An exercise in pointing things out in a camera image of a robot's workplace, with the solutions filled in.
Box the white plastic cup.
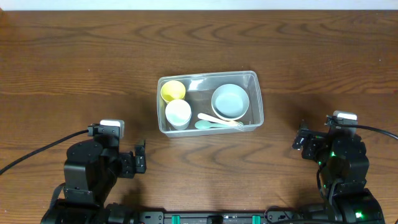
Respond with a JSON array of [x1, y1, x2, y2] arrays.
[[165, 100, 192, 126]]

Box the yellow plastic cup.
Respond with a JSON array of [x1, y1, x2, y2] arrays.
[[160, 80, 186, 103]]

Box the mint green plastic spoon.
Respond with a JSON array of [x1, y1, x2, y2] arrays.
[[195, 120, 243, 129]]

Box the pink plastic fork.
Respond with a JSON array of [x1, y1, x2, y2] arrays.
[[197, 113, 243, 126]]

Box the grey plastic bowl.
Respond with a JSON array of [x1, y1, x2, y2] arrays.
[[211, 84, 250, 110]]

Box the grey plastic cup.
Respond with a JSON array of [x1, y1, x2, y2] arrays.
[[171, 121, 190, 131]]

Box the white plastic bowl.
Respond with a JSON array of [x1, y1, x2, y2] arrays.
[[213, 107, 248, 121]]

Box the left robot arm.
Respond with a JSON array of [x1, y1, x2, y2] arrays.
[[41, 134, 146, 224]]

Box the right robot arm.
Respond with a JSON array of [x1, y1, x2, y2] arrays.
[[292, 116, 385, 223]]

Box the clear plastic container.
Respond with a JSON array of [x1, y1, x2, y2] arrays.
[[157, 70, 264, 138]]

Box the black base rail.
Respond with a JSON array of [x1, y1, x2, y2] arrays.
[[138, 210, 302, 224]]

